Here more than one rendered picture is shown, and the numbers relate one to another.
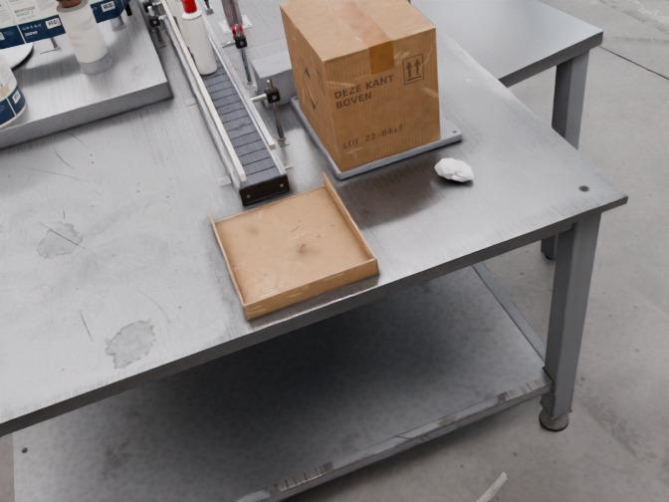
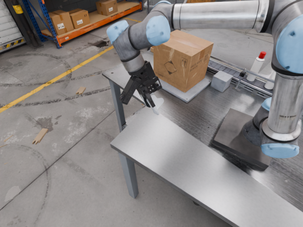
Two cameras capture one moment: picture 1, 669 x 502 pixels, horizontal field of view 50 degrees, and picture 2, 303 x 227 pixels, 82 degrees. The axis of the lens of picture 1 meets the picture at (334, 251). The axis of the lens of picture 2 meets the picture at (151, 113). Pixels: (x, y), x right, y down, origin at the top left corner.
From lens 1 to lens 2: 241 cm
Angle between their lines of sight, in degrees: 86
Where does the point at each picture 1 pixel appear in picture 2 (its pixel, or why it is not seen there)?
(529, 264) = (141, 186)
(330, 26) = (186, 37)
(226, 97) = (228, 71)
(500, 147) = not seen: hidden behind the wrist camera
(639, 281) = (102, 189)
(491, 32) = (162, 133)
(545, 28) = (137, 140)
